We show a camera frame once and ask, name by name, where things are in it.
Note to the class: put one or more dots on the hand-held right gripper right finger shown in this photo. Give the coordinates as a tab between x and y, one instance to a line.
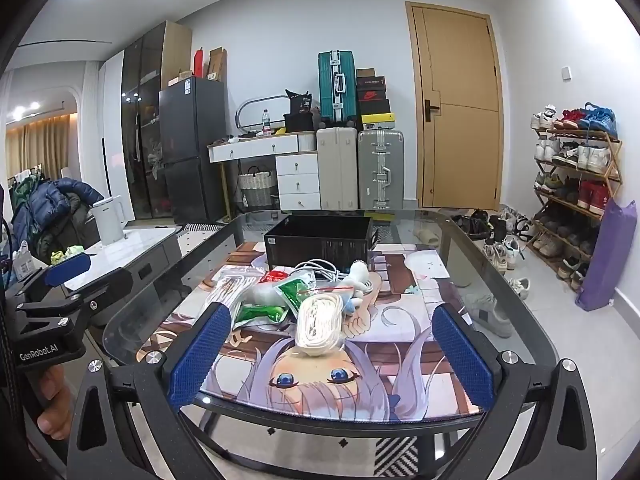
462	360

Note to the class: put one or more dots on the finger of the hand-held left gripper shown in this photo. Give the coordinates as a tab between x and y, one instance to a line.
67	267
107	285

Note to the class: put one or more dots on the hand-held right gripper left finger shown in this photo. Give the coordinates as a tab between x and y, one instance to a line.
200	355

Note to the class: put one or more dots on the small green white medicine packet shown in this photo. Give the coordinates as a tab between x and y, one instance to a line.
260	312

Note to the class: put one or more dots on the red white balloon glue packet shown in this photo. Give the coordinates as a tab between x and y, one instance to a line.
274	276

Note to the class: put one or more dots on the large green white medicine packet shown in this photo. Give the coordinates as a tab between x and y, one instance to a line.
292	289

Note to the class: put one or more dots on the white plush toy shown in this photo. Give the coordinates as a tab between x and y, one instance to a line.
357	275

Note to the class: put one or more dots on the black cardboard box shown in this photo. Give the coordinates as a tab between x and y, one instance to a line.
320	250

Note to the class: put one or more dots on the person's left hand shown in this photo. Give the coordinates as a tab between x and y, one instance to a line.
56	405

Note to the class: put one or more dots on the yellow green cloth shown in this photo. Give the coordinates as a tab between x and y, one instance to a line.
67	254

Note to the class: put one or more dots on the white top side cabinet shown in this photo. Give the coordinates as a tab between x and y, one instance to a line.
140	245

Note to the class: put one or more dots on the white grey sneaker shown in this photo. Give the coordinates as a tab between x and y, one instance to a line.
487	312

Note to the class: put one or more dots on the white electric kettle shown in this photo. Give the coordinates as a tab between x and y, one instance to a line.
109	222

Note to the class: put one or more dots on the blue down jacket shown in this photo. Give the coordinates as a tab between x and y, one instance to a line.
45	205

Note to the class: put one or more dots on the printed cartoon table mat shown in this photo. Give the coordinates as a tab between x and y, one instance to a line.
400	310

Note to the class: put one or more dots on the black white striped rug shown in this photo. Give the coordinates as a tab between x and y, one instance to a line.
200	227

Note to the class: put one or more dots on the beige curtain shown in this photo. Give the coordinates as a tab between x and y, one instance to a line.
45	145

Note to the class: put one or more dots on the pile of floor shoes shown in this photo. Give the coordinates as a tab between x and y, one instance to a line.
495	240

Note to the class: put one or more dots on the beige slipper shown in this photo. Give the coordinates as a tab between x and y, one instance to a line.
427	235

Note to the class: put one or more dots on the dark glass cabinet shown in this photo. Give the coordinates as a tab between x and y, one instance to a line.
142	110

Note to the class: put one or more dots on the white wicker basket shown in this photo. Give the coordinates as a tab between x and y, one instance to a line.
257	190

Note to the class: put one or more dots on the purple fabric bag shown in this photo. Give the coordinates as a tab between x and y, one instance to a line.
607	260

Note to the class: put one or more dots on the dark grey fridge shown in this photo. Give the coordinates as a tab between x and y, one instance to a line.
192	125

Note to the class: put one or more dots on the white drawer cabinet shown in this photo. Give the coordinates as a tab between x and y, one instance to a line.
298	180

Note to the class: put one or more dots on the white desk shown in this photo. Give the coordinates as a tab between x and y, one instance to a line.
260	147

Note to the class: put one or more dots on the silver suitcase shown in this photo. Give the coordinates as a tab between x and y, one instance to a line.
380	170

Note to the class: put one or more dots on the wooden shoe rack with shoes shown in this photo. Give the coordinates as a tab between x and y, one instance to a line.
590	195

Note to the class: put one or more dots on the flat cardboard box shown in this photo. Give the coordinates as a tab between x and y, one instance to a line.
182	79

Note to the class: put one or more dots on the beige suitcase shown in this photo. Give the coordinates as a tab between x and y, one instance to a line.
337	170

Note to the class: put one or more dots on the plastic water bottle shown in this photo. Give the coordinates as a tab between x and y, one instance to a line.
266	121

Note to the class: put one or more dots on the arched desk mirror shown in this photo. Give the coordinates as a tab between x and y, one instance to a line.
250	102

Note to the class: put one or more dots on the upright brown cardboard box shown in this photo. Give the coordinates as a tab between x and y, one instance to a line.
216	64

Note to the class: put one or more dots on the bamboo shoe rack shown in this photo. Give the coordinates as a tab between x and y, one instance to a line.
612	160

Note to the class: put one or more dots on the wooden door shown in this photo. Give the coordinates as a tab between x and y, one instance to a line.
460	110

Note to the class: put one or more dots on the black storage bin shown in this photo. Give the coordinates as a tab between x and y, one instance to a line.
299	122

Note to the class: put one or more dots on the yellow black shoe box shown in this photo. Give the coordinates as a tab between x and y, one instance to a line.
378	122

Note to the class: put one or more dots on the black paper bag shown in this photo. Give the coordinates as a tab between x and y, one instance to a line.
302	102

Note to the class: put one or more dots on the tall black shoe box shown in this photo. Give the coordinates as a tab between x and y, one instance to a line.
375	107

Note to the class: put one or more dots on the flat black shoe box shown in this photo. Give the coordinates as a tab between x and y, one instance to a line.
371	83

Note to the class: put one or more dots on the teal suitcase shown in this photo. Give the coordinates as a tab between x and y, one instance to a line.
336	85

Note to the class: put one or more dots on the small brown cardboard box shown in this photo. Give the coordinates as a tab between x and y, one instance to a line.
366	73

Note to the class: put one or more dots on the wall light switch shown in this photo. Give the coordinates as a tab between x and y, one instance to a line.
566	73

